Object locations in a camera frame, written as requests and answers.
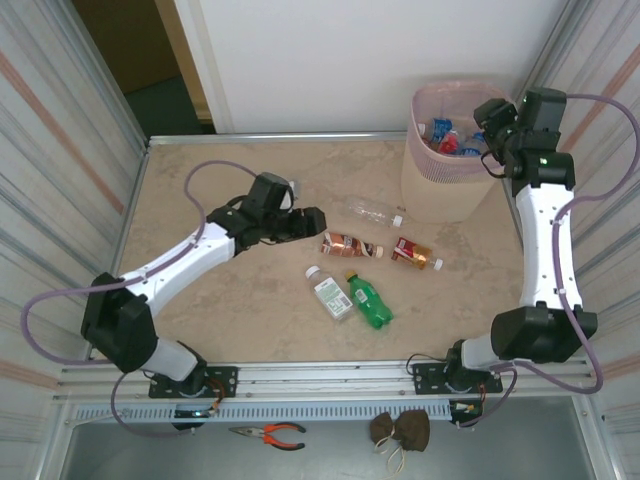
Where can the clear unlabelled bottle white cap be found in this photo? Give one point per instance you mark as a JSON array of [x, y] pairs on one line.
[[370, 210]]

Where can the green white label bottle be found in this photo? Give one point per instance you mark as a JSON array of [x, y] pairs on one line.
[[332, 297]]

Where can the green bottle yellow cap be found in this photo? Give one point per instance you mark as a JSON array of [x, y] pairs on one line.
[[372, 305]]

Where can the red gold label bottle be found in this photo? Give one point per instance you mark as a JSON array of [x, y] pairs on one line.
[[412, 252]]

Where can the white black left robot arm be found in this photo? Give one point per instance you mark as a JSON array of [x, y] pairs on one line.
[[175, 260]]

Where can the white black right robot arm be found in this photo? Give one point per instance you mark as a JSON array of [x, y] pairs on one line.
[[545, 240]]

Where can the purple translucent bin liner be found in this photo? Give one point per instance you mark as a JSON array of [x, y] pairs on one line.
[[430, 165]]

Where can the beige ribbed waste bin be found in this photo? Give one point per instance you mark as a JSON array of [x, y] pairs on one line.
[[435, 200]]

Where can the brown Nescafe coffee bottle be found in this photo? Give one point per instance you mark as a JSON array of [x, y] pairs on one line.
[[345, 245]]

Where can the small circuit board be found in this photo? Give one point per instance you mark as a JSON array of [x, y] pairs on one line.
[[467, 409], [195, 414]]

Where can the brown wooden door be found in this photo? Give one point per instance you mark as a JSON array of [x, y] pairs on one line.
[[125, 40]]

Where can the brown cloth pouch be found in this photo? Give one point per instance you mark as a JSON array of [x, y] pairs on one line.
[[382, 427], [412, 430]]

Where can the thin aluminium table edge rail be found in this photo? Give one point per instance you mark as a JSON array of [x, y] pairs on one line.
[[325, 136]]

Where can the white door frame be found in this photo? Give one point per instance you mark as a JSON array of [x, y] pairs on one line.
[[210, 75]]

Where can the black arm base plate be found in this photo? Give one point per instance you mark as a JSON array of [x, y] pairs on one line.
[[225, 377], [425, 382]]

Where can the wide aluminium extrusion rail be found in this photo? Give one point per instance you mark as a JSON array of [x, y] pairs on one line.
[[325, 375]]

